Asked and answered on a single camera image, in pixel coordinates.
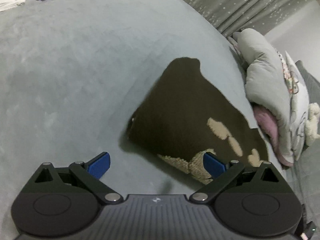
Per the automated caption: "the floral pillow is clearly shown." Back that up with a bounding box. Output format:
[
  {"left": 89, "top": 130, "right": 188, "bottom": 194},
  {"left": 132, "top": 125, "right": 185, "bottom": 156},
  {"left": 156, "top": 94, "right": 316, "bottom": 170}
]
[{"left": 276, "top": 50, "right": 300, "bottom": 95}]

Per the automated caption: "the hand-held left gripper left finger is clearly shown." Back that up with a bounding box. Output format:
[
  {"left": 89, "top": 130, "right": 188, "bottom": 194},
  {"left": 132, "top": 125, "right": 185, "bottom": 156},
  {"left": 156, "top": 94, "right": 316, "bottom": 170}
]
[{"left": 34, "top": 151, "right": 123, "bottom": 204}]

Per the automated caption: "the grey bed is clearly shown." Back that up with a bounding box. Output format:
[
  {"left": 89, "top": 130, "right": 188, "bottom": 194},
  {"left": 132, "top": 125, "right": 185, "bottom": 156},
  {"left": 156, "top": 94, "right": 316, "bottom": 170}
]
[{"left": 0, "top": 0, "right": 310, "bottom": 240}]

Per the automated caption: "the pink blanket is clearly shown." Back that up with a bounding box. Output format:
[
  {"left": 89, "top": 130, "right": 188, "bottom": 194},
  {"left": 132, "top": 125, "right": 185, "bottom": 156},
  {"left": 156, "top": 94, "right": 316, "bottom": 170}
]
[{"left": 253, "top": 105, "right": 295, "bottom": 167}]

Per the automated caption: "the white plush toy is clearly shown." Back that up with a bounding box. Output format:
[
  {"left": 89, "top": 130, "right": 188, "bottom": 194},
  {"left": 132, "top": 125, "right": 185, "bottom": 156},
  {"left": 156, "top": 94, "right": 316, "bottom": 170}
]
[{"left": 304, "top": 103, "right": 320, "bottom": 147}]

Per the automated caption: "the grey quilt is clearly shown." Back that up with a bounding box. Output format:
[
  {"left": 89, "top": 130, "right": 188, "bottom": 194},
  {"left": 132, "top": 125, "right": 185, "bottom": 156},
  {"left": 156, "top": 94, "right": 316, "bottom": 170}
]
[{"left": 232, "top": 28, "right": 312, "bottom": 162}]

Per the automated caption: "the brown knit sweater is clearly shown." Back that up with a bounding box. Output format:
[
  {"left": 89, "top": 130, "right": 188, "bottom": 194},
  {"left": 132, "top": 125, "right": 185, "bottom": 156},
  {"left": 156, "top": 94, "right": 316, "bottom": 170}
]
[{"left": 125, "top": 57, "right": 270, "bottom": 184}]

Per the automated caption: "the grey headboard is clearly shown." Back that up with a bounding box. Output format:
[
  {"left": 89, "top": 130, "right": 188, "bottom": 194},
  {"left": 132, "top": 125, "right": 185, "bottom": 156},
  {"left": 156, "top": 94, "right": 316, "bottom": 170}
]
[{"left": 295, "top": 60, "right": 320, "bottom": 100}]

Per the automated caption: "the grey star-print curtain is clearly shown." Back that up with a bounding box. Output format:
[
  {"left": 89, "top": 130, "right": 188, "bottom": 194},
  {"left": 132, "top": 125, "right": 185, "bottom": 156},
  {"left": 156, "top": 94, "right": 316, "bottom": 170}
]
[{"left": 152, "top": 0, "right": 320, "bottom": 38}]

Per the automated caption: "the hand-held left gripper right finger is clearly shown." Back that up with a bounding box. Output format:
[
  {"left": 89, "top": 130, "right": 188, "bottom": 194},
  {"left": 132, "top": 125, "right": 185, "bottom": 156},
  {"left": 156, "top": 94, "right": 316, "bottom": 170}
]
[{"left": 190, "top": 151, "right": 279, "bottom": 204}]

